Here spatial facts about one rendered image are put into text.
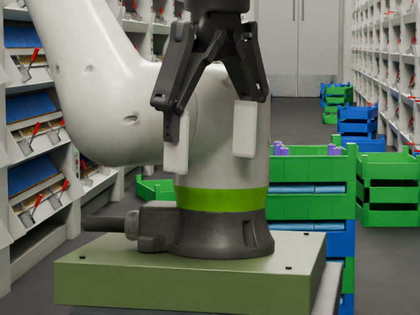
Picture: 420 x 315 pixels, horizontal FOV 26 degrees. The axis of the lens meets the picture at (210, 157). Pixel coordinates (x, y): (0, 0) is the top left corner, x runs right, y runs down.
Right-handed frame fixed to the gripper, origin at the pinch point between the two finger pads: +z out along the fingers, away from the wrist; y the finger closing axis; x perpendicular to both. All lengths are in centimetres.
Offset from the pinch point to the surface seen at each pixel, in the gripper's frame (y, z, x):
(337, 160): -82, 15, -26
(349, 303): -83, 45, -22
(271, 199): -74, 23, -36
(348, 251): -83, 34, -23
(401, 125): -358, 46, -132
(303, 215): -78, 27, -31
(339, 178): -82, 19, -25
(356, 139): -393, 63, -174
